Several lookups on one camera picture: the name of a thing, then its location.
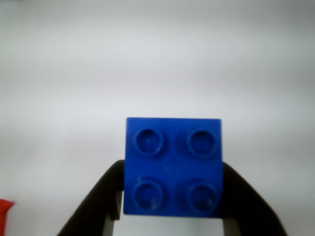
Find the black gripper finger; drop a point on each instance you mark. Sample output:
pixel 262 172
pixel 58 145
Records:
pixel 98 204
pixel 246 209

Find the red tape frame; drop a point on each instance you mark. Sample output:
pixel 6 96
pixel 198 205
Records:
pixel 5 211

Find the blue lego brick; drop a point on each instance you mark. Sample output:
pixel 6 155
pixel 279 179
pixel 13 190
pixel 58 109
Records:
pixel 172 167

